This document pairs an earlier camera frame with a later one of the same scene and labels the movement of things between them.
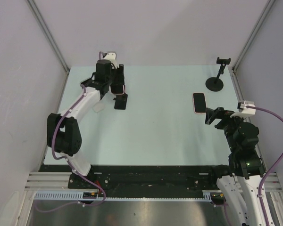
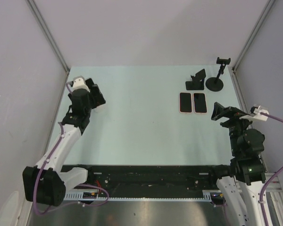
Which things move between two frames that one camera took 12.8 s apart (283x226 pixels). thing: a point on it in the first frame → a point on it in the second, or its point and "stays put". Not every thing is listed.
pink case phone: (199, 102) stays put
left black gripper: (119, 78) → (98, 100)
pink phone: (118, 89) → (185, 102)
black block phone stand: (120, 101) → (197, 83)
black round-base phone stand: (215, 84) stays put
